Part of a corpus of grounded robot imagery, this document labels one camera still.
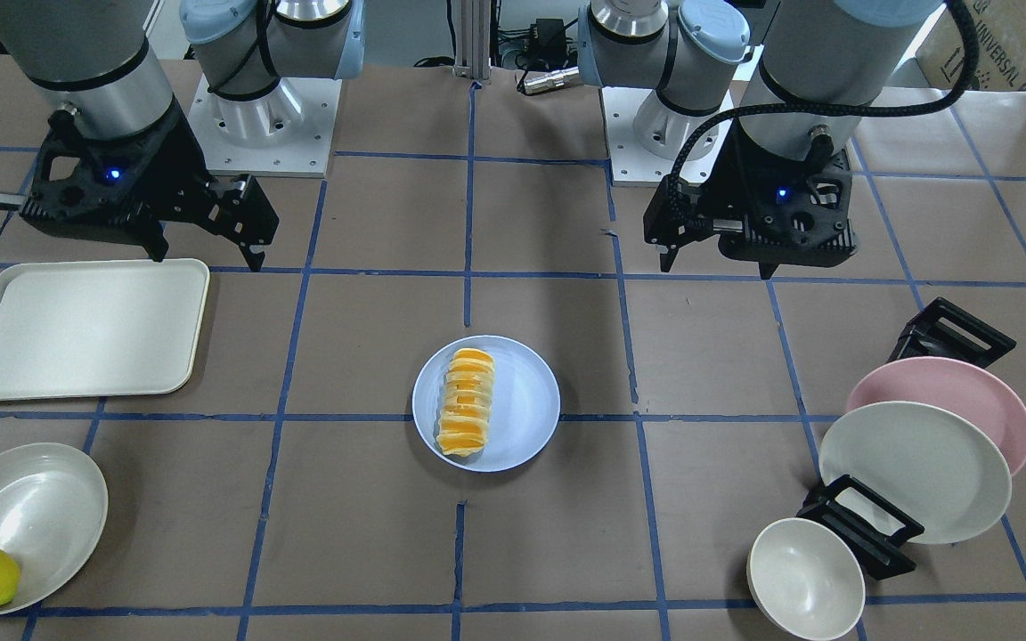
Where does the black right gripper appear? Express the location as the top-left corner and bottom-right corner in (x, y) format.
(18, 101), (280, 272)

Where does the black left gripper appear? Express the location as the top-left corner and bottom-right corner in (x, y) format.
(643, 123), (859, 279)

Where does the blue plate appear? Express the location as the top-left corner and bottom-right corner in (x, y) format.
(411, 334), (559, 472)

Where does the orange striped bread roll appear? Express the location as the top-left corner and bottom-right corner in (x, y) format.
(436, 346), (496, 458)

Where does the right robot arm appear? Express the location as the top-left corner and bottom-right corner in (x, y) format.
(0, 1), (365, 272)

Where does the pink plate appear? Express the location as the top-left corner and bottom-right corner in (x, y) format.
(844, 356), (1026, 477)

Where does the white plate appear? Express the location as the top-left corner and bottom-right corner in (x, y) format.
(818, 401), (1013, 545)

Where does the black plate rack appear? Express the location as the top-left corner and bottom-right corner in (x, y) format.
(799, 297), (1015, 580)

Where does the silver cylinder connector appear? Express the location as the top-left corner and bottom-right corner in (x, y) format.
(516, 68), (585, 96)

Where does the white rectangular tray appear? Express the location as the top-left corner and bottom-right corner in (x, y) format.
(0, 258), (210, 402)

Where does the white shallow dish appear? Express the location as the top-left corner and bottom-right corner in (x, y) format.
(0, 442), (109, 615)

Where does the cardboard box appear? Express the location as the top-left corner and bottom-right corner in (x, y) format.
(916, 1), (1026, 91)

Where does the cream bowl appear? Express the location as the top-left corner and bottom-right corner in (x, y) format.
(745, 518), (866, 640)

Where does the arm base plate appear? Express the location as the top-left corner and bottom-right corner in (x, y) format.
(600, 85), (738, 188)
(188, 78), (343, 179)

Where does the aluminium frame post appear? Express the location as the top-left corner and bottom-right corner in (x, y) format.
(451, 0), (498, 85)

